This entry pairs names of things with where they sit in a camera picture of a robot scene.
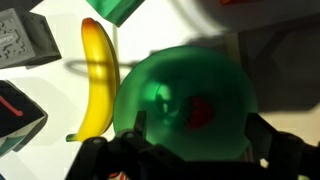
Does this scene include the yellow toy banana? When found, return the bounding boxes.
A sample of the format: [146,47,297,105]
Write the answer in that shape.
[65,17,121,143]

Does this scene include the shallow wooden tray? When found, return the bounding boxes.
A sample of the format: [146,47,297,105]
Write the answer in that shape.
[223,14,320,148]

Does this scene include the green plastic bowl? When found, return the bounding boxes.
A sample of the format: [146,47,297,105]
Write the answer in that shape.
[113,45,258,163]

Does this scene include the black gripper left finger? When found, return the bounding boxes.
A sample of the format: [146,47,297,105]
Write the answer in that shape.
[133,110,148,138]

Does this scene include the green block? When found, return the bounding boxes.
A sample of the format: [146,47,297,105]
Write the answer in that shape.
[85,0,146,28]

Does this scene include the grey patterned cube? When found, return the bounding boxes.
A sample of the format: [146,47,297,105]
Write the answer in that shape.
[0,8,63,70]

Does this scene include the orange block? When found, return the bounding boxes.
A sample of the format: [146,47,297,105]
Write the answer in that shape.
[218,0,255,6]

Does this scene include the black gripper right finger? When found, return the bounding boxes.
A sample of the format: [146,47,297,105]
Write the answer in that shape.
[244,112,283,162]

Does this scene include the black white bird cube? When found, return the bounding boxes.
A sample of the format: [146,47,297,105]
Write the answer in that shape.
[0,79,49,158]

